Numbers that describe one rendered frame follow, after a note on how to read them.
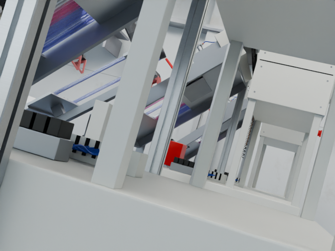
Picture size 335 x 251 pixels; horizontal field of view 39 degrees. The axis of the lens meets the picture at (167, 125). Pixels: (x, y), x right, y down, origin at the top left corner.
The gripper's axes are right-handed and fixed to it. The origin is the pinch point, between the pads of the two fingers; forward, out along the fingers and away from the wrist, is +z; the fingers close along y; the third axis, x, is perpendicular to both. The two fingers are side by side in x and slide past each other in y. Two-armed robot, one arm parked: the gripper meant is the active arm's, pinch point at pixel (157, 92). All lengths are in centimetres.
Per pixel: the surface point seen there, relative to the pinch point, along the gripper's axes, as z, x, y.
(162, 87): 2.1, -4.2, -10.1
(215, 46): -6.4, -32.1, -6.5
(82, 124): -119, 169, 386
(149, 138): 6, 23, 58
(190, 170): 38.0, 0.2, 5.4
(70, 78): -187, 163, 385
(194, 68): 0.0, -20.0, -10.3
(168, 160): 17, 23, 90
